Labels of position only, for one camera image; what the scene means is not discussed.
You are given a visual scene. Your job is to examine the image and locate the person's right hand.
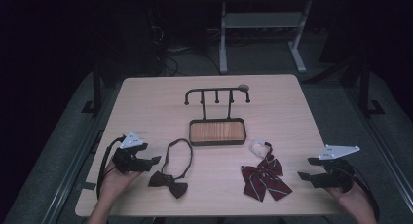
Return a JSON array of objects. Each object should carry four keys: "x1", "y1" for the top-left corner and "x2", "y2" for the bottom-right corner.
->
[{"x1": 324, "y1": 180, "x2": 375, "y2": 218}]

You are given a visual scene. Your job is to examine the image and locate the white power strip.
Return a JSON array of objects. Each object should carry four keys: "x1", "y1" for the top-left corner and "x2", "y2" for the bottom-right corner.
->
[{"x1": 167, "y1": 46, "x2": 193, "y2": 54}]

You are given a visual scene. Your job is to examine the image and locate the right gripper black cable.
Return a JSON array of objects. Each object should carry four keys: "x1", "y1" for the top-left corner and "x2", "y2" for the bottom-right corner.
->
[{"x1": 337, "y1": 160, "x2": 382, "y2": 222}]

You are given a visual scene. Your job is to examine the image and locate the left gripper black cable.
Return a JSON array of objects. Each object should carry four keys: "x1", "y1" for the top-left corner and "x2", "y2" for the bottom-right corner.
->
[{"x1": 95, "y1": 135, "x2": 127, "y2": 200}]

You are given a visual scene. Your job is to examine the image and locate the black hook rack wooden base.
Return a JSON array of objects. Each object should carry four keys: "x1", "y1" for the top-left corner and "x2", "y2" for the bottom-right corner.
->
[{"x1": 183, "y1": 86, "x2": 252, "y2": 147}]

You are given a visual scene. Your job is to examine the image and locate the black metal stand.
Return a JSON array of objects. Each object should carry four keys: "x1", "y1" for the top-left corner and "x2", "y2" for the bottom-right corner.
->
[
  {"x1": 80, "y1": 62, "x2": 105, "y2": 115},
  {"x1": 356, "y1": 55, "x2": 387, "y2": 117}
]

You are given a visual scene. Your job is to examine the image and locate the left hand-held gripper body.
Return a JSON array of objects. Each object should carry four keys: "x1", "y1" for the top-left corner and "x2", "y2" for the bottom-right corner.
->
[{"x1": 111, "y1": 130, "x2": 154, "y2": 175}]

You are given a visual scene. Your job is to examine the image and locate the black bow tie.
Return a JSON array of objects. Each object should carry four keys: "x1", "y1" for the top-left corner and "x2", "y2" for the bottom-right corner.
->
[{"x1": 147, "y1": 137, "x2": 194, "y2": 200}]

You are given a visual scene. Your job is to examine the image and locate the red striped bow tie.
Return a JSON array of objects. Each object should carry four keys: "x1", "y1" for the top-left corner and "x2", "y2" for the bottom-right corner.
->
[{"x1": 240, "y1": 138, "x2": 294, "y2": 204}]

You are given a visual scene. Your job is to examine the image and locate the grey tape piece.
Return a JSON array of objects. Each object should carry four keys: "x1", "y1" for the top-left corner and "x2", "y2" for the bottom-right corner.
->
[{"x1": 77, "y1": 181, "x2": 98, "y2": 192}]

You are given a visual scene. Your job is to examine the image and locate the white metal stand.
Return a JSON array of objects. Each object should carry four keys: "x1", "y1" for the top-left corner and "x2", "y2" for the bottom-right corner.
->
[{"x1": 218, "y1": 0, "x2": 314, "y2": 75}]

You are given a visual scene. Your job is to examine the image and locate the person's left hand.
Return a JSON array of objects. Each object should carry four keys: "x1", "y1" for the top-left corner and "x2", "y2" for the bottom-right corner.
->
[{"x1": 98, "y1": 159, "x2": 143, "y2": 205}]

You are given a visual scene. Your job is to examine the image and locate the black floor cables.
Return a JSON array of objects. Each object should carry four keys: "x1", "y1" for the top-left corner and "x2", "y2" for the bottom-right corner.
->
[{"x1": 158, "y1": 48, "x2": 222, "y2": 78}]

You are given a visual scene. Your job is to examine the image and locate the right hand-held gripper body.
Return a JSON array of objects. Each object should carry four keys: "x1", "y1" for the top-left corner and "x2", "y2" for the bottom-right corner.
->
[{"x1": 311, "y1": 144, "x2": 361, "y2": 194}]

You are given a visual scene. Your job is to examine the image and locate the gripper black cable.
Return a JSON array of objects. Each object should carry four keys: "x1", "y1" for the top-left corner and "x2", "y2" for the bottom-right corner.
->
[
  {"x1": 95, "y1": 135, "x2": 127, "y2": 200},
  {"x1": 337, "y1": 160, "x2": 382, "y2": 222}
]

